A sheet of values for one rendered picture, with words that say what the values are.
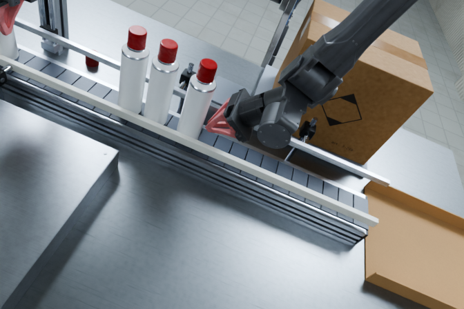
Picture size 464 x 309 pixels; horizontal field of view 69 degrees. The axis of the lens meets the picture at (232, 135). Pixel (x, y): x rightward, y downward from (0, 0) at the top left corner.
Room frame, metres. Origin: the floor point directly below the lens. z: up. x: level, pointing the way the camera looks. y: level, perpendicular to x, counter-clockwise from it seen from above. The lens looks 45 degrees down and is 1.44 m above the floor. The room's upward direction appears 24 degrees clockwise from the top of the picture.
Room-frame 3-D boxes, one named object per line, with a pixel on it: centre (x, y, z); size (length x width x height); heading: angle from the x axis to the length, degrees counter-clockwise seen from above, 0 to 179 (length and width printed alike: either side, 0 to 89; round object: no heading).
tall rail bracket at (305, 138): (0.58, -0.16, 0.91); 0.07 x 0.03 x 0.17; 1
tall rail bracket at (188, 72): (0.58, 0.14, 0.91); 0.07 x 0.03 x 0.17; 1
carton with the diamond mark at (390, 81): (0.81, -0.21, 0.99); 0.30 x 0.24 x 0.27; 92
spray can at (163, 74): (0.51, 0.17, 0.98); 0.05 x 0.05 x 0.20
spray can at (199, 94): (0.50, 0.09, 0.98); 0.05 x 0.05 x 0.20
